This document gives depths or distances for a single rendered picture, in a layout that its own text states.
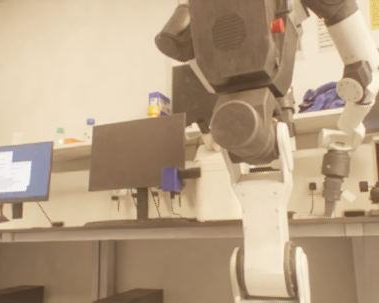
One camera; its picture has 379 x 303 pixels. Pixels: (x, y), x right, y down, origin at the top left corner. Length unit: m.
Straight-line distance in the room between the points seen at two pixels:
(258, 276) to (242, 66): 0.54
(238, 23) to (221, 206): 0.68
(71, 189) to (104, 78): 0.84
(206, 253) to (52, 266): 1.10
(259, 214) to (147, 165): 0.93
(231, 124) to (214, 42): 0.24
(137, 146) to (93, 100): 1.11
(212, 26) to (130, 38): 1.99
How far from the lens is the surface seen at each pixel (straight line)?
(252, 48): 0.97
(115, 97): 2.87
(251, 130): 0.85
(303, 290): 1.09
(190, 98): 2.28
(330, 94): 2.01
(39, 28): 3.58
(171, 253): 2.36
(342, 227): 1.31
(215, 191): 1.41
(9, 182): 2.53
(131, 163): 1.93
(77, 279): 2.74
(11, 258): 3.11
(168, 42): 1.20
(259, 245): 1.06
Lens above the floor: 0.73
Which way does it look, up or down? 10 degrees up
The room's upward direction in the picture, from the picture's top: 2 degrees counter-clockwise
